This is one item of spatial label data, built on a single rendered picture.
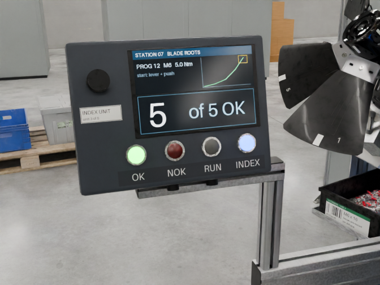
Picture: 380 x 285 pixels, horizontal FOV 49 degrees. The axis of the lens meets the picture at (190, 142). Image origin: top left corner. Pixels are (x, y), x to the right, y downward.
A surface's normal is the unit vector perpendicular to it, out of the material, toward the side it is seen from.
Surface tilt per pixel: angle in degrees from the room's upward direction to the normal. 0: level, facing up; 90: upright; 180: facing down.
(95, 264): 0
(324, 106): 51
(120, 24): 90
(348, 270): 90
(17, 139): 90
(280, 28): 90
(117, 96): 75
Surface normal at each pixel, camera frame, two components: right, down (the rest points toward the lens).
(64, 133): 0.38, 0.38
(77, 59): 0.25, 0.05
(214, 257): -0.01, -0.95
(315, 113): -0.42, -0.36
